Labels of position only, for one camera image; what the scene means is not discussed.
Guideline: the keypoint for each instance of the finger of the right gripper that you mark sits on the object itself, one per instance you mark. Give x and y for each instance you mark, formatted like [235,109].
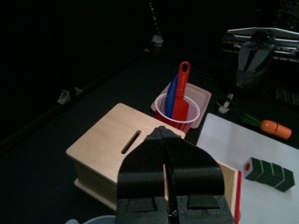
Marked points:
[259,64]
[243,65]

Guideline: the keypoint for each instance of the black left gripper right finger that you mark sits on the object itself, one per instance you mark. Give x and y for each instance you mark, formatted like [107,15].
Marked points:
[194,172]

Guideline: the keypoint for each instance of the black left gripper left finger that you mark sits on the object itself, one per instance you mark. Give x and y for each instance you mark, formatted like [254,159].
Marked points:
[140,172]

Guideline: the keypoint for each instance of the wooden drawer with red front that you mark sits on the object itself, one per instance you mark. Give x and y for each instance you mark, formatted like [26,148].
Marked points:
[231,186]

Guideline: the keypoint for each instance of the dark green block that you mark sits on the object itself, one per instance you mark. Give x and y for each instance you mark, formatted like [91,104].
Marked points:
[251,168]

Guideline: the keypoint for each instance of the wooden box with slot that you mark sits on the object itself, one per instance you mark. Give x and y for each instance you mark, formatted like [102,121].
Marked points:
[104,137]

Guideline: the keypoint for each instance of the pink translucent plastic container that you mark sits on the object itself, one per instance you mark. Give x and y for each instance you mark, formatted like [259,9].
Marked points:
[199,94]

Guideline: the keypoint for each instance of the white cutting board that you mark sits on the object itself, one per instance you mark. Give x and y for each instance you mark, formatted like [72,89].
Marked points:
[249,145]

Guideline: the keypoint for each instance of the dark green toy sushi slice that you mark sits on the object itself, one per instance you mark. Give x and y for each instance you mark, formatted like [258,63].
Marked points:
[287,181]
[277,176]
[266,172]

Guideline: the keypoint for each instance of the red toy spatula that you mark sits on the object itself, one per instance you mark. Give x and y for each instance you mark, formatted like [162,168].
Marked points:
[182,96]

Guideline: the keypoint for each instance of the pale blue bowl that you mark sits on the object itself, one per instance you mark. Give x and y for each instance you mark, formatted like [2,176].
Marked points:
[94,220]

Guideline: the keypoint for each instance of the blue toy knife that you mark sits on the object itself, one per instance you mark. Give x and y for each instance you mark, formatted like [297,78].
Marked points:
[171,99]

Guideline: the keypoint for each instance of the orange toy carrot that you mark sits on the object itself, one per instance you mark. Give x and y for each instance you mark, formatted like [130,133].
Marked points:
[275,128]

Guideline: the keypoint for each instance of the grey metal frame bracket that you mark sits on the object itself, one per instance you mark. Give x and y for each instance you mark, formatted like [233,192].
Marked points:
[63,97]
[78,91]
[156,40]

